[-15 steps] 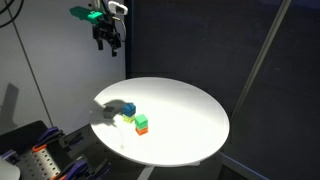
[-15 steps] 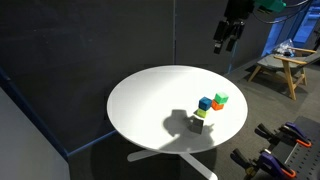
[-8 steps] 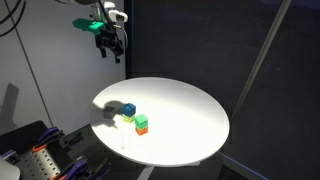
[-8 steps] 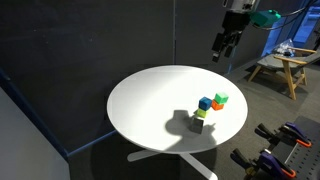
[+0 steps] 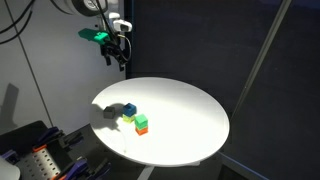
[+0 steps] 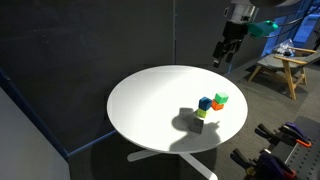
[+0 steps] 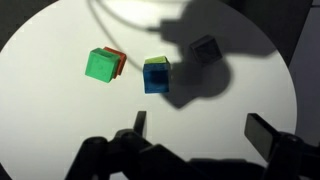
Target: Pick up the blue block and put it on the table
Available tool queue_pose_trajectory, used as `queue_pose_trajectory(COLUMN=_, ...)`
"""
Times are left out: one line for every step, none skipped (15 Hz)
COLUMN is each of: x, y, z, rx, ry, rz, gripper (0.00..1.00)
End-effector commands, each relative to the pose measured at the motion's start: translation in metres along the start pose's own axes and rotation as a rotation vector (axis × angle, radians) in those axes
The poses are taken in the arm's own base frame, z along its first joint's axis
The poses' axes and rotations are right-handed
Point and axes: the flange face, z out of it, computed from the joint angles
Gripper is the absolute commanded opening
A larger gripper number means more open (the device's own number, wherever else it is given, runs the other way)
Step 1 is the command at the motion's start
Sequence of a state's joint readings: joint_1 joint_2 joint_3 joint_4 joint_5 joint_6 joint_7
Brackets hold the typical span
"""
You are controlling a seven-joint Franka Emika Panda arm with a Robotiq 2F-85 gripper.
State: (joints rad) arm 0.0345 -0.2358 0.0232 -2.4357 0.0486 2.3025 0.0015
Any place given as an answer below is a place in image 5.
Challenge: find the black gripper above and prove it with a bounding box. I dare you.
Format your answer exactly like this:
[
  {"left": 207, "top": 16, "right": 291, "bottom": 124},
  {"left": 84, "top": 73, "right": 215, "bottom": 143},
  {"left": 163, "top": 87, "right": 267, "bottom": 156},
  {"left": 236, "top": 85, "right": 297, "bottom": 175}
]
[{"left": 99, "top": 33, "right": 130, "bottom": 73}]

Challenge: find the blue block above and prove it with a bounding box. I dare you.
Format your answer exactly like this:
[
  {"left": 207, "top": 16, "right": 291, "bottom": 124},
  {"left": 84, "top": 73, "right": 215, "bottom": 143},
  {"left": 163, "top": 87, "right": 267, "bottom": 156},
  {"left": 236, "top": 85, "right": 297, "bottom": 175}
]
[{"left": 122, "top": 102, "right": 138, "bottom": 118}]

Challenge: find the dark grey block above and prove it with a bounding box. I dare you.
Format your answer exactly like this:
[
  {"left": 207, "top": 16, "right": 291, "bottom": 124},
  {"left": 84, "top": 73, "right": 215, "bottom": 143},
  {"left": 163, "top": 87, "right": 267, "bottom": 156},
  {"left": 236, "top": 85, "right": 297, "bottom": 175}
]
[{"left": 102, "top": 105, "right": 117, "bottom": 120}]

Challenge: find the yellow-green block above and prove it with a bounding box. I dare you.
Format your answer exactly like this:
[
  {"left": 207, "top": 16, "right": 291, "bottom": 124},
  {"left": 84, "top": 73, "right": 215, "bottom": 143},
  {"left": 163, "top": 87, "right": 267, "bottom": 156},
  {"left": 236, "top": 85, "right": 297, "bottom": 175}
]
[{"left": 121, "top": 114, "right": 136, "bottom": 124}]

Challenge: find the green block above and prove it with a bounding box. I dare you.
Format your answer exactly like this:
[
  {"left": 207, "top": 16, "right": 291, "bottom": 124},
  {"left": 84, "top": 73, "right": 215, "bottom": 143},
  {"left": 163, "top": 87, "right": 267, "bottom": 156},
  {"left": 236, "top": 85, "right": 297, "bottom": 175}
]
[{"left": 134, "top": 113, "right": 149, "bottom": 131}]

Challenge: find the orange block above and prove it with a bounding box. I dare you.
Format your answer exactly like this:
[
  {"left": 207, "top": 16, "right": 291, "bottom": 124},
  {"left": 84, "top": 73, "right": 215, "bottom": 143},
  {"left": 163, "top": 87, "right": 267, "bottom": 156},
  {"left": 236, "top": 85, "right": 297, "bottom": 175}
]
[{"left": 135, "top": 126, "right": 149, "bottom": 137}]

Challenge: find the perforated metal plate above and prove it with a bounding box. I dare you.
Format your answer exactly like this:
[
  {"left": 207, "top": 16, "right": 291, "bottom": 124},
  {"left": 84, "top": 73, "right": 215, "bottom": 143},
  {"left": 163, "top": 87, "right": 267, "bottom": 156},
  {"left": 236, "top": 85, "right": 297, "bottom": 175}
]
[{"left": 14, "top": 145, "right": 63, "bottom": 180}]

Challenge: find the grey metal corner pole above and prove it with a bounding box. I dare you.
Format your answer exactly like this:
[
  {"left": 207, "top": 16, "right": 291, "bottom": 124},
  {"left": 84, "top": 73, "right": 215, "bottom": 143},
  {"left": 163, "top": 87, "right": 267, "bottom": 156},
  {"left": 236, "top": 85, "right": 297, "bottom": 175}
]
[{"left": 230, "top": 0, "right": 294, "bottom": 120}]

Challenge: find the white rounded object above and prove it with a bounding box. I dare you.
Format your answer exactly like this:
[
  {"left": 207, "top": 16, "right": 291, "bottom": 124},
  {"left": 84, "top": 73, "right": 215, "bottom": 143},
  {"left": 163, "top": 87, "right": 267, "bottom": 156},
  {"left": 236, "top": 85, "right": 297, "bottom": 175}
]
[{"left": 0, "top": 156, "right": 22, "bottom": 180}]

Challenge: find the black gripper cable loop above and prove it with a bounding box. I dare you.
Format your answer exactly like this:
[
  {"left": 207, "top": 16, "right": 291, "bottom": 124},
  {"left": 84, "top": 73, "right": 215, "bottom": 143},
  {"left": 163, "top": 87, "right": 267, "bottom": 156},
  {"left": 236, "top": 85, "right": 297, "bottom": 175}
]
[{"left": 115, "top": 32, "right": 133, "bottom": 64}]

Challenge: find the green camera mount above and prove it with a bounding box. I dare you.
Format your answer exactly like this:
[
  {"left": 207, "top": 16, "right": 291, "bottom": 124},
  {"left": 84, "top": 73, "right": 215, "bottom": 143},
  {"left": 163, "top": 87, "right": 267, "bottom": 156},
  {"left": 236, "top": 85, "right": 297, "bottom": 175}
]
[{"left": 77, "top": 27, "right": 110, "bottom": 44}]

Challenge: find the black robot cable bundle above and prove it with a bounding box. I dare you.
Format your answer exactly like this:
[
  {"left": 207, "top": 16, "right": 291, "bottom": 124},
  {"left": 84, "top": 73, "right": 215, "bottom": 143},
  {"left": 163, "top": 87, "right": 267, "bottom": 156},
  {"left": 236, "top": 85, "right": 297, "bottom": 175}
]
[{"left": 0, "top": 0, "right": 37, "bottom": 45}]

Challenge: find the blue floor rail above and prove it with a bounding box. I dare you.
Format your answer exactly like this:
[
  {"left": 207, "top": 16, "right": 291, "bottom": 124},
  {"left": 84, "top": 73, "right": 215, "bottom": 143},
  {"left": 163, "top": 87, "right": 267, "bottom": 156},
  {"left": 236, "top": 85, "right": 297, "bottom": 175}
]
[{"left": 217, "top": 152, "right": 269, "bottom": 180}]

